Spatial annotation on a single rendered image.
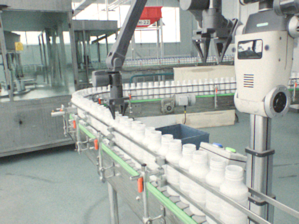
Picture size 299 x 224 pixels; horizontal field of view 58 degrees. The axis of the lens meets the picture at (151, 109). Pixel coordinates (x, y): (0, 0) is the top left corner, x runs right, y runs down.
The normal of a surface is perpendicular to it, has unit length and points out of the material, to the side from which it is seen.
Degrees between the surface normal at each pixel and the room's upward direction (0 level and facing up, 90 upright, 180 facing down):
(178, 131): 90
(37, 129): 87
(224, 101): 90
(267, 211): 90
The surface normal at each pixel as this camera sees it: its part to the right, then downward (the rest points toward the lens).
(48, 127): 0.47, 0.14
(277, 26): -0.88, 0.13
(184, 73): 0.17, 0.18
